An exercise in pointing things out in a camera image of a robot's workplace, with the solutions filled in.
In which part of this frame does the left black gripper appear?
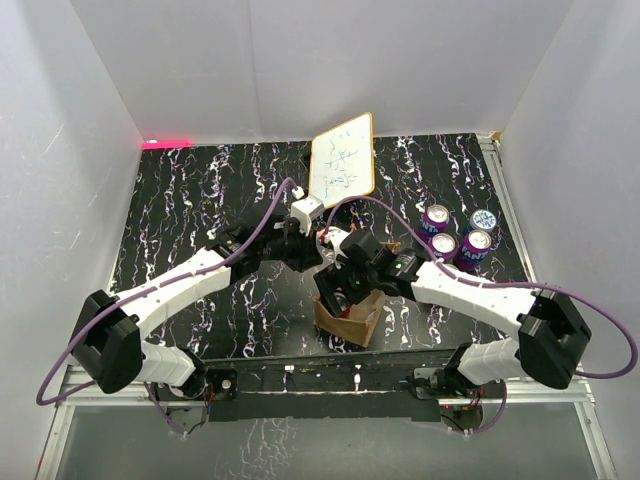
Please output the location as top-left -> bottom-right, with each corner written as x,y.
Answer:
260,218 -> 323,273

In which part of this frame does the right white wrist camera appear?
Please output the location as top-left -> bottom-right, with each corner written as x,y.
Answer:
317,226 -> 350,255

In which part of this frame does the patterned canvas tote bag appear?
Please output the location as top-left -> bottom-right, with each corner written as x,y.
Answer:
313,290 -> 387,347

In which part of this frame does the pink tape strip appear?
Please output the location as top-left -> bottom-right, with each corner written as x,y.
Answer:
142,140 -> 192,151

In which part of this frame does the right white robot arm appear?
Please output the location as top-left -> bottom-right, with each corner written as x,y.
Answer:
314,227 -> 591,397

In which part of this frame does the small wood-framed whiteboard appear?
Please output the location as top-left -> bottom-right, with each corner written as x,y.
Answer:
308,112 -> 375,208

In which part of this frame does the purple soda can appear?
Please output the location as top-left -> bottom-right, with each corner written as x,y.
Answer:
429,232 -> 457,261
418,204 -> 450,243

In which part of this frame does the black front base bar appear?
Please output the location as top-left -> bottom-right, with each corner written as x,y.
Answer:
203,349 -> 478,422

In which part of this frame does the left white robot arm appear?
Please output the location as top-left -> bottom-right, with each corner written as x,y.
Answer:
72,219 -> 323,399

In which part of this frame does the blue beverage can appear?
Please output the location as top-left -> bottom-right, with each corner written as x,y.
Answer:
464,209 -> 497,235

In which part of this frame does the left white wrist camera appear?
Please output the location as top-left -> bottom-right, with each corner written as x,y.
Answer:
290,196 -> 325,236

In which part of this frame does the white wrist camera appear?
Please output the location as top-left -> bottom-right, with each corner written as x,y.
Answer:
290,196 -> 325,236
317,226 -> 350,255

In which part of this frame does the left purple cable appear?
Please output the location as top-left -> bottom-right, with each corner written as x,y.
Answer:
34,176 -> 301,407

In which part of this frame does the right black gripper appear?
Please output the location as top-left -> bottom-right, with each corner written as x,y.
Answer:
314,257 -> 377,318

